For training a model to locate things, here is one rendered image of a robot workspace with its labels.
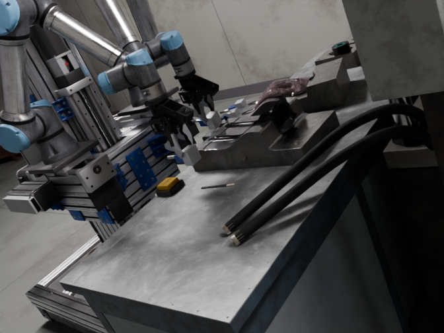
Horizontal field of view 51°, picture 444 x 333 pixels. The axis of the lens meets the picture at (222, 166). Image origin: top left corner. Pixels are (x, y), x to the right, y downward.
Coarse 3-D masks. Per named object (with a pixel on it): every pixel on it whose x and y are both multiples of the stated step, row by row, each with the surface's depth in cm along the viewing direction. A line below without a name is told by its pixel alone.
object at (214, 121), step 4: (212, 112) 182; (216, 112) 181; (208, 116) 180; (212, 116) 179; (216, 116) 181; (192, 120) 188; (196, 120) 187; (200, 120) 183; (208, 120) 180; (212, 120) 179; (216, 120) 181; (220, 120) 183; (200, 124) 184; (204, 124) 183; (208, 124) 181; (212, 124) 180; (216, 124) 181; (220, 124) 183; (212, 128) 182; (216, 128) 181
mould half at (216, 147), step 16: (304, 112) 165; (320, 112) 160; (224, 128) 179; (240, 128) 173; (256, 128) 150; (272, 128) 151; (304, 128) 154; (320, 128) 150; (208, 144) 170; (224, 144) 165; (240, 144) 155; (256, 144) 151; (272, 144) 150; (288, 144) 147; (304, 144) 142; (208, 160) 169; (224, 160) 164; (240, 160) 159; (256, 160) 154; (272, 160) 150; (288, 160) 146
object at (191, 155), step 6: (186, 150) 152; (192, 150) 153; (168, 156) 161; (174, 156) 156; (186, 156) 152; (192, 156) 152; (198, 156) 154; (180, 162) 156; (186, 162) 153; (192, 162) 152
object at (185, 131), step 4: (184, 124) 153; (176, 128) 155; (180, 128) 153; (184, 128) 153; (180, 132) 153; (184, 132) 153; (188, 132) 154; (180, 136) 157; (184, 136) 154; (188, 136) 154; (188, 140) 155; (188, 144) 156; (192, 144) 155
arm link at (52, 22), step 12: (36, 0) 149; (48, 0) 153; (48, 12) 152; (60, 12) 154; (36, 24) 155; (48, 24) 154; (60, 24) 153; (72, 24) 154; (72, 36) 154; (84, 36) 154; (96, 36) 155; (84, 48) 156; (96, 48) 154; (108, 48) 155; (120, 48) 157; (108, 60) 155; (120, 60) 155
